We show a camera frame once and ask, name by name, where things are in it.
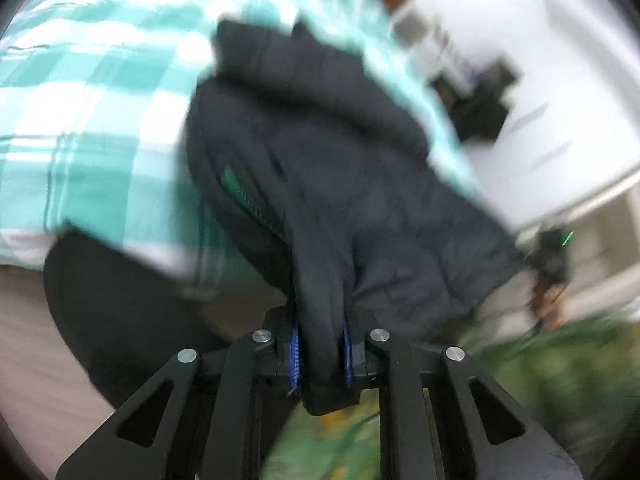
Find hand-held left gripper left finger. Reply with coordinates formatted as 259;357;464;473
55;305;303;480

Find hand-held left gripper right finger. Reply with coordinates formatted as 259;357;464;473
342;282;583;480

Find black puffer jacket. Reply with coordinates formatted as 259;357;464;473
185;19;526;416

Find white wardrobe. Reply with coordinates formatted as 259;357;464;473
450;0;640;231

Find person's black pants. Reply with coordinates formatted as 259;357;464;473
42;225;296;411

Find bed with green checked sheet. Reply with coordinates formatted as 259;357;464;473
0;0;481;291

